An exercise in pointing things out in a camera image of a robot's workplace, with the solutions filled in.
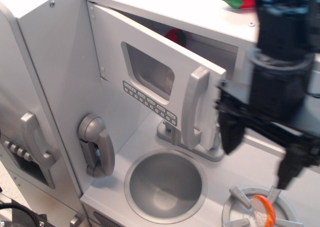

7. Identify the white toy microwave door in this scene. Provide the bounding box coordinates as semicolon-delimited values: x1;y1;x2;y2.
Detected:
87;2;226;150

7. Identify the grey fridge door handle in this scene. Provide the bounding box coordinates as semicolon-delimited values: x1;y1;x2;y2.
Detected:
20;111;56;169

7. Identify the grey toy faucet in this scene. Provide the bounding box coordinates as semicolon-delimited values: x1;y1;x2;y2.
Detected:
157;120;225;162

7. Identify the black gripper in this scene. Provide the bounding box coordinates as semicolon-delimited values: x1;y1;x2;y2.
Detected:
216;56;320;190

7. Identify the silver round sink bowl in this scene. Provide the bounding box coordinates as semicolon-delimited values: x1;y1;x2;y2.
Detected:
124;149;208;224

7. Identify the grey toy telephone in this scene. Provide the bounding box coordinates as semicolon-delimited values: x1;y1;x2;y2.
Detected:
77;114;115;179

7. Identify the grey stove burner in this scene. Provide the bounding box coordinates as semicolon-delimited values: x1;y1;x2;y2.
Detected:
221;185;304;227

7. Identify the white toy kitchen cabinet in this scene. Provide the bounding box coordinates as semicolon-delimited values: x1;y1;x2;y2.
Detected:
0;0;320;227

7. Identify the black cable bottom left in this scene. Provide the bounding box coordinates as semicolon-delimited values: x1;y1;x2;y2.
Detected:
0;203;47;227

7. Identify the red toy strawberry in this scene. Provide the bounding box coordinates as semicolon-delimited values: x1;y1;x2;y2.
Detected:
165;28;187;47

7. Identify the salmon sushi toy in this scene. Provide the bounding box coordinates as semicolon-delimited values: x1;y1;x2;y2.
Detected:
250;195;276;227

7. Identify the grey oven handle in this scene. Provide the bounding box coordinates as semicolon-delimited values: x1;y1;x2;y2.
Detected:
69;215;82;227

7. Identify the grey ice dispenser panel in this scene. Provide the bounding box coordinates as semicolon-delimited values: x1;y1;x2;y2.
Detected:
0;134;55;189

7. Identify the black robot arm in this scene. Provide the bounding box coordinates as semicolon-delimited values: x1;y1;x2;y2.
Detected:
216;0;320;190

